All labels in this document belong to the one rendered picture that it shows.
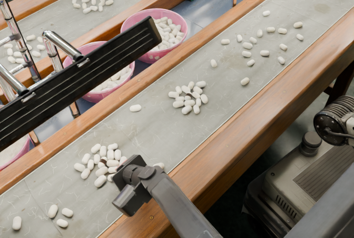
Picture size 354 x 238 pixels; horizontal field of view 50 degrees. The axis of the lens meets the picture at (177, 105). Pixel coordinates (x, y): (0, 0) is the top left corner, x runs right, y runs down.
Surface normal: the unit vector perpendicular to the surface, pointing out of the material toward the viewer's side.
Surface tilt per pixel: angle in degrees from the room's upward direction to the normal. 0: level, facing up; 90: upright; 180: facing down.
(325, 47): 0
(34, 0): 0
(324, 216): 40
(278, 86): 0
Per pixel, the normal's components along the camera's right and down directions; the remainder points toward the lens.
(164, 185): -0.51, -0.71
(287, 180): -0.04, -0.63
